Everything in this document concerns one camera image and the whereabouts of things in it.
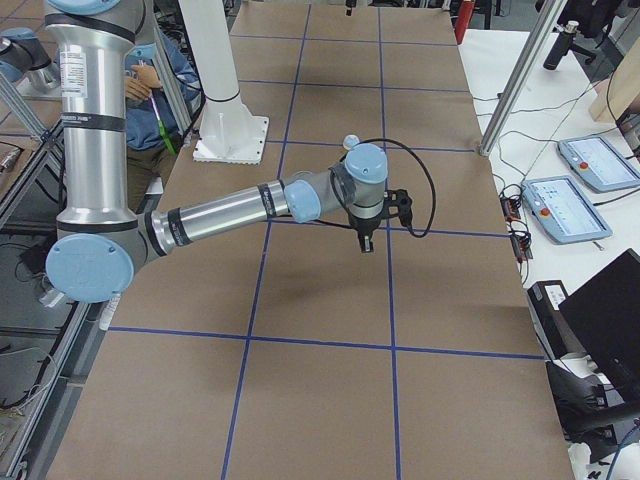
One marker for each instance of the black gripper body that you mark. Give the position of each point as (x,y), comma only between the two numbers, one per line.
(350,3)
(364,225)

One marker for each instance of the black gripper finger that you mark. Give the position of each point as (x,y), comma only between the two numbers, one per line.
(366,243)

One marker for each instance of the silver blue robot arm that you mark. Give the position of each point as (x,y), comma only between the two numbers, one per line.
(101,243)

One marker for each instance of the red cylinder bottle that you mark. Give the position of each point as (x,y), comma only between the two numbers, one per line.
(465,13)

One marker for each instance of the black computer box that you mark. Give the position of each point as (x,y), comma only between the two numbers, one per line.
(555,336)

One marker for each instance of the near teach pendant tablet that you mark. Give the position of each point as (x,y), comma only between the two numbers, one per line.
(564,212)

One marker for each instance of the teach pendant tablet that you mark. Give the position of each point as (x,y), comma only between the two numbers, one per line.
(564,212)
(598,163)

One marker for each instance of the black water bottle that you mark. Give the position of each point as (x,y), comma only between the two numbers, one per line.
(562,45)

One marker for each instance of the seated person in blue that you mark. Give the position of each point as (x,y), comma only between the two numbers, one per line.
(153,137)

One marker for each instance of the far teach pendant tablet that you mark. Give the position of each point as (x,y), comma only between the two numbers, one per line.
(598,163)

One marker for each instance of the black monitor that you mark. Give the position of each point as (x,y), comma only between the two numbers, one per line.
(604,316)

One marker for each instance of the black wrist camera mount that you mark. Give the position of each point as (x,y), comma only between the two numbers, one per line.
(398,204)

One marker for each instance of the white camera pole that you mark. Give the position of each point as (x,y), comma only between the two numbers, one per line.
(208,35)

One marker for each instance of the small electronics board with wires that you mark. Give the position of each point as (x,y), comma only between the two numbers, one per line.
(511,200)

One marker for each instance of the white camera pole base plate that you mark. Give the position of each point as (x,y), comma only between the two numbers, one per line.
(229,139)

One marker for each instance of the aluminium frame post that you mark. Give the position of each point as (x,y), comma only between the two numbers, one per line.
(545,23)

